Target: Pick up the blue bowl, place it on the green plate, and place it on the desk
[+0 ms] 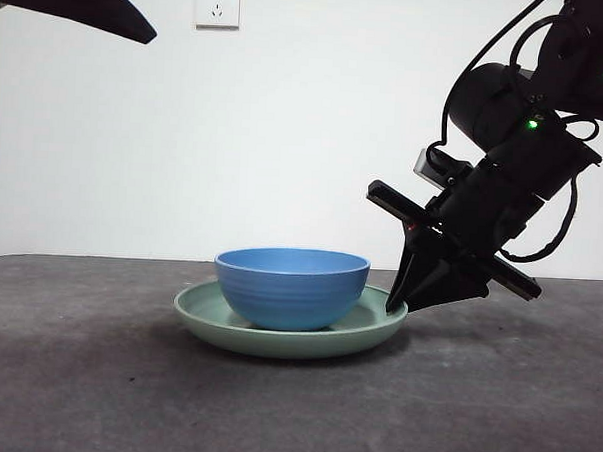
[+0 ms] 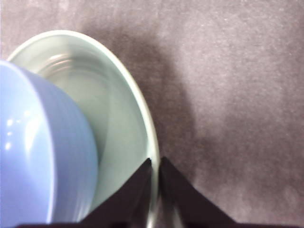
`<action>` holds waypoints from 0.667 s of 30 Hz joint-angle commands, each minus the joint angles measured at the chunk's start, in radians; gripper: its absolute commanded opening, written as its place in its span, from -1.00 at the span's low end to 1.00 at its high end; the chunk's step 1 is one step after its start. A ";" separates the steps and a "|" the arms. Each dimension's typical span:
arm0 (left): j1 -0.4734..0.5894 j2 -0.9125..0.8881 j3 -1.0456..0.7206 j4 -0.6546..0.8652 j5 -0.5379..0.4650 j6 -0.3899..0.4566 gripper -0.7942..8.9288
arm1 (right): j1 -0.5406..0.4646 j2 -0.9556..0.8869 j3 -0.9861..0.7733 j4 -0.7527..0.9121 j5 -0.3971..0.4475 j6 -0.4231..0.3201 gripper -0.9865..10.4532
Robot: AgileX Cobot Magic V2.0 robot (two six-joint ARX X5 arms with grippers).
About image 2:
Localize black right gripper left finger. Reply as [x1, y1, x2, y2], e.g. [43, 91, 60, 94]
[78, 158, 153, 228]

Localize blue bowl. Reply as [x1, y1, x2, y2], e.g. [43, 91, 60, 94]
[0, 59, 99, 225]

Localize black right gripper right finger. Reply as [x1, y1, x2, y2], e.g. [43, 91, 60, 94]
[160, 156, 238, 228]

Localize green plate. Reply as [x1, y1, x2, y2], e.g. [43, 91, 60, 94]
[7, 29, 159, 228]

